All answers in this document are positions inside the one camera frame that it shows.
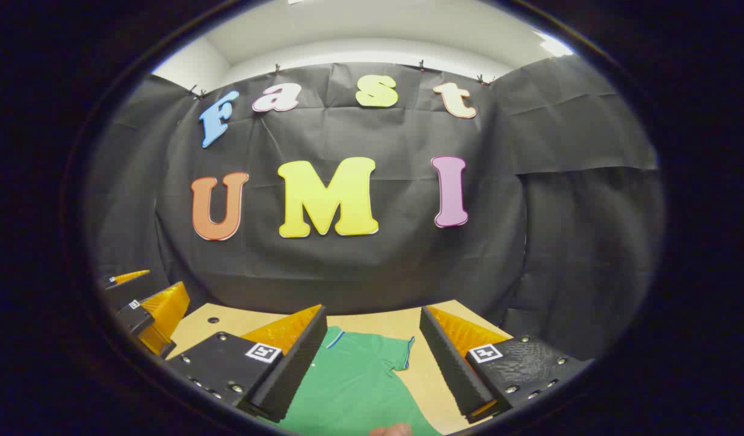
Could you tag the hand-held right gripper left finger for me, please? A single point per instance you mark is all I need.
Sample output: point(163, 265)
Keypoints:
point(299, 357)

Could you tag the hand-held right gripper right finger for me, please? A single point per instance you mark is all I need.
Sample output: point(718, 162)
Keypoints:
point(448, 363)

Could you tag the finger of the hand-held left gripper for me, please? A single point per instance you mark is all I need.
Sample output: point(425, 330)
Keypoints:
point(136, 318)
point(122, 284)

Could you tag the green T-shirt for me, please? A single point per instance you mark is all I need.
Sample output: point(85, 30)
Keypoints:
point(348, 387)

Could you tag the black backdrop cloth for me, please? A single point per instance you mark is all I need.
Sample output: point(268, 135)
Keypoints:
point(378, 266)

